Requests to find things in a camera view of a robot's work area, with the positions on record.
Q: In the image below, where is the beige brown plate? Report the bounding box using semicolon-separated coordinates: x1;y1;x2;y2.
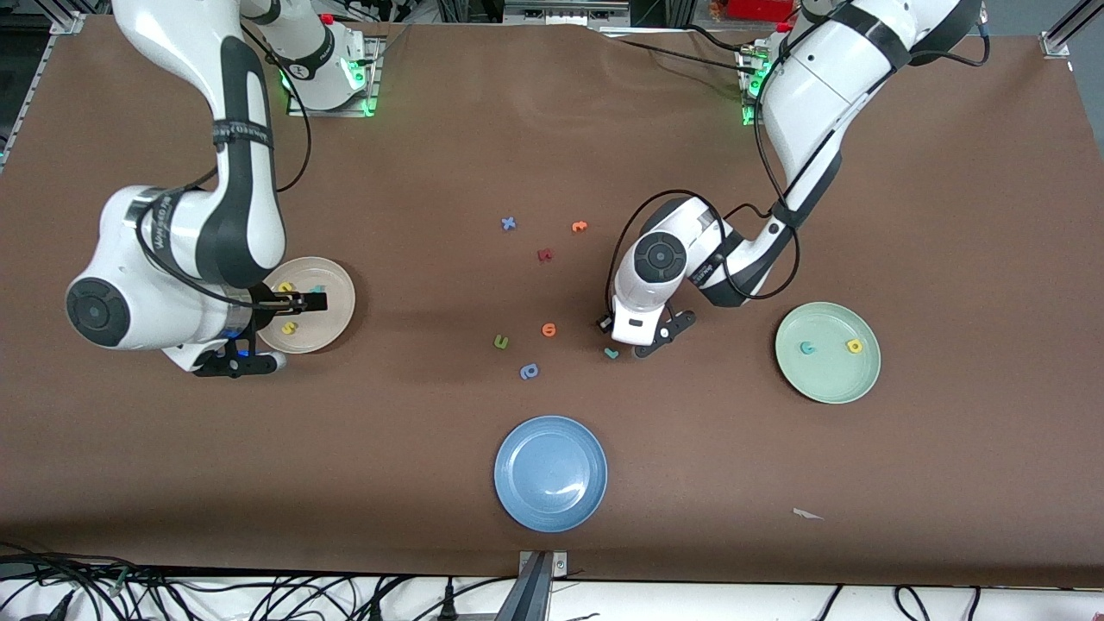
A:
257;256;357;355

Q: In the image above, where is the blue plate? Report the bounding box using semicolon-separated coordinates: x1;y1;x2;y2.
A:
493;415;609;534

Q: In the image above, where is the brown table cover sheet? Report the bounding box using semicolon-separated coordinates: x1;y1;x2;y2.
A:
0;16;1104;589

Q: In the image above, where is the pale green plate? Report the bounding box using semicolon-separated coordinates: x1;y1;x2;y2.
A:
774;301;882;405

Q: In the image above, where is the grey metal box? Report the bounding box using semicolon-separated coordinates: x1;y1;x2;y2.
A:
503;0;632;27

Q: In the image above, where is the red box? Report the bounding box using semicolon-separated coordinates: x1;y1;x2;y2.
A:
723;0;796;22

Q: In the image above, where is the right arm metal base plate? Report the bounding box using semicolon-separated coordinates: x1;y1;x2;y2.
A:
286;39;380;117

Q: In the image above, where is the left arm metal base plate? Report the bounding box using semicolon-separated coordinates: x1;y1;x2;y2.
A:
738;47;773;129

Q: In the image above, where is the aluminium profile bracket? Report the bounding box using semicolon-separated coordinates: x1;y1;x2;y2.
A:
496;550;568;621

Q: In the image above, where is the long black base cable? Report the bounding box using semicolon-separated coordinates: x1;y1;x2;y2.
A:
601;34;762;77

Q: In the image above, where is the looped black floor cable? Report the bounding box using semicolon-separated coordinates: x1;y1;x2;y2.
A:
246;571;363;621
894;585;936;621

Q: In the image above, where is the short black base cable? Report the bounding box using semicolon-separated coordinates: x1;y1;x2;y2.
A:
684;24;753;54

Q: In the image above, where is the aluminium frame rail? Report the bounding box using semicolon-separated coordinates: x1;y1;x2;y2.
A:
0;10;87;169

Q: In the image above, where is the thick black floor cable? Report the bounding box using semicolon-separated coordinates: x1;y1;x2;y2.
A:
0;542;182;621

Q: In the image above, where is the aluminium frame post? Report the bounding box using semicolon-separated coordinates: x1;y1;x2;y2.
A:
1039;0;1104;60

